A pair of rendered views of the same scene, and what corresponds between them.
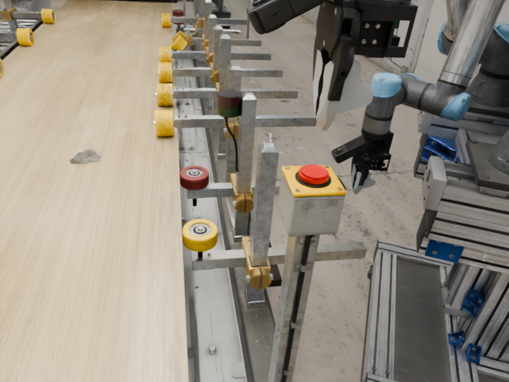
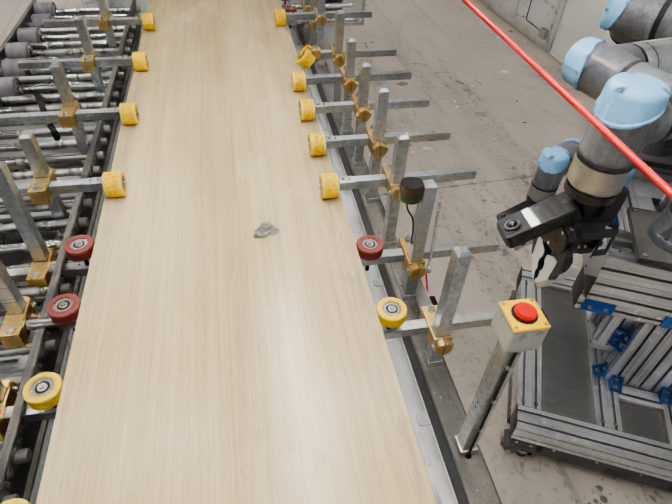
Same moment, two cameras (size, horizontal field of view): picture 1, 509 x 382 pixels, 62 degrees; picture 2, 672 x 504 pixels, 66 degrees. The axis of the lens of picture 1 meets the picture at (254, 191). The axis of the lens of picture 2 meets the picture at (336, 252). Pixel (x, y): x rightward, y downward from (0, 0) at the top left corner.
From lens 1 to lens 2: 52 cm
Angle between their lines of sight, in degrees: 11
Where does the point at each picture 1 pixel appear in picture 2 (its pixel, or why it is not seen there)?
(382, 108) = (550, 182)
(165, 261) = (371, 341)
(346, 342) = not seen: hidden behind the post
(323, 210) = (532, 338)
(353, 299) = not seen: hidden behind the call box
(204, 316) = not seen: hidden behind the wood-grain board
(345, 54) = (567, 261)
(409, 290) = (554, 321)
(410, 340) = (556, 371)
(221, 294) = (395, 349)
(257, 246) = (443, 322)
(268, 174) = (461, 272)
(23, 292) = (269, 376)
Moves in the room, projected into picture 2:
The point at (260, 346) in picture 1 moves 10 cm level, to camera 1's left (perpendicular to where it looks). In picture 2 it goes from (444, 401) to (406, 400)
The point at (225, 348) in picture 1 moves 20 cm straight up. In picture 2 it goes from (408, 400) to (418, 359)
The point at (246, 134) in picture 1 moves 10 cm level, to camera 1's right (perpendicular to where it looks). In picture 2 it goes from (424, 215) to (461, 216)
